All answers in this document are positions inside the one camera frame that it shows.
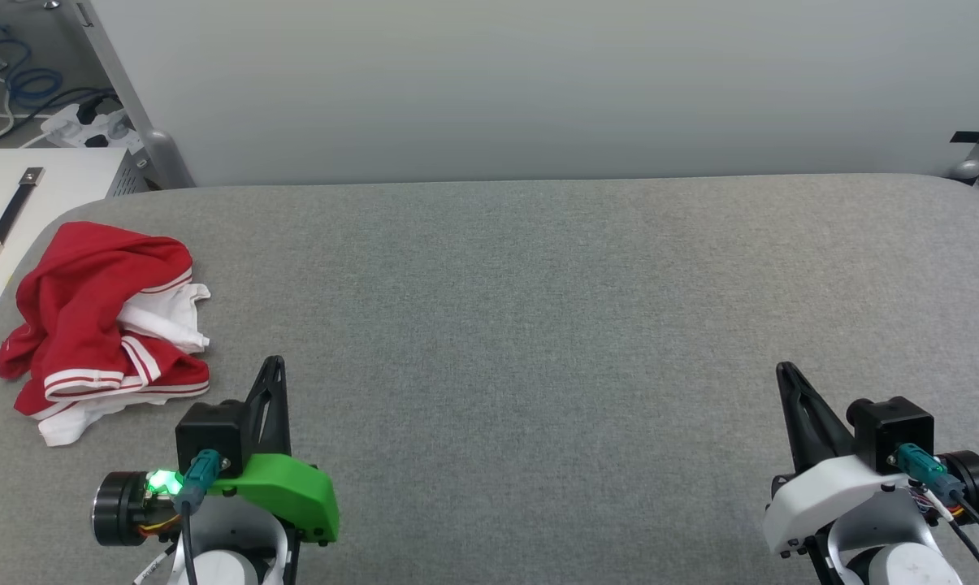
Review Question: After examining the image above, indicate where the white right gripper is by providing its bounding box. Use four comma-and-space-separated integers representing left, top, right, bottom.
763, 362, 906, 559

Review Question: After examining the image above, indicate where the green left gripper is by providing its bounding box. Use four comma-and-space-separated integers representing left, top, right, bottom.
205, 356, 340, 544

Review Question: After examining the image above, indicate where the red and white basketball jersey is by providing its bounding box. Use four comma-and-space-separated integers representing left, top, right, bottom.
0, 221, 212, 448

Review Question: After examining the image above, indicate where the white power strip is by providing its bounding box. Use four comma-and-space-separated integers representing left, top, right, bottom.
41, 102, 142, 154

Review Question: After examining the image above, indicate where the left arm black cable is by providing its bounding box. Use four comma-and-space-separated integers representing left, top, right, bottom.
171, 449, 223, 585

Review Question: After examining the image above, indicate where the grey metal partition post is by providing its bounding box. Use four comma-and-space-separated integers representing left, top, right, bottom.
73, 0, 196, 189

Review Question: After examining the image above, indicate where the white case with black handle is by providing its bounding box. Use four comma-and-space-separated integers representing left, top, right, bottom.
0, 146, 150, 319

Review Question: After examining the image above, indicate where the black strap cabinet handle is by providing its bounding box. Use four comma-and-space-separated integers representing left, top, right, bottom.
0, 167, 45, 267

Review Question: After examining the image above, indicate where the blue coiled cable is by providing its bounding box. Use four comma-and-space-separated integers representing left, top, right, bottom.
0, 16, 66, 108

